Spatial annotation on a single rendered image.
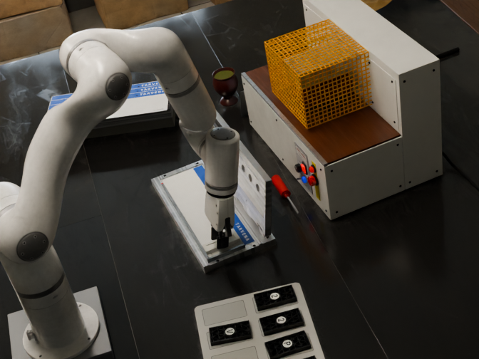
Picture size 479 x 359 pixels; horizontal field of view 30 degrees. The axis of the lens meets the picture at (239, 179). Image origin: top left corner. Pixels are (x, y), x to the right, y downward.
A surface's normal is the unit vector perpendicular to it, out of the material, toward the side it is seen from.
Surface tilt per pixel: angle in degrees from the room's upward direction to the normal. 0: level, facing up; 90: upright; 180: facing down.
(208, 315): 0
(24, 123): 0
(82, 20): 0
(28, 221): 59
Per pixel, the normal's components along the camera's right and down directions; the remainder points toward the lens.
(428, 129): 0.39, 0.52
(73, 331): 0.74, 0.32
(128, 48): -0.40, 0.44
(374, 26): -0.16, -0.78
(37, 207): 0.53, -0.07
